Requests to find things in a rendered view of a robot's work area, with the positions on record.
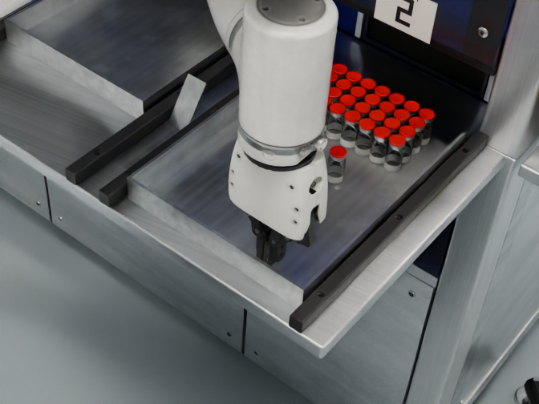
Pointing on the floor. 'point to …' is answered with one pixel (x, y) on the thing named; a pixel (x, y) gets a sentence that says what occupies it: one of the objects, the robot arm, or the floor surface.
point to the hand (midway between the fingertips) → (270, 246)
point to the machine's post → (483, 213)
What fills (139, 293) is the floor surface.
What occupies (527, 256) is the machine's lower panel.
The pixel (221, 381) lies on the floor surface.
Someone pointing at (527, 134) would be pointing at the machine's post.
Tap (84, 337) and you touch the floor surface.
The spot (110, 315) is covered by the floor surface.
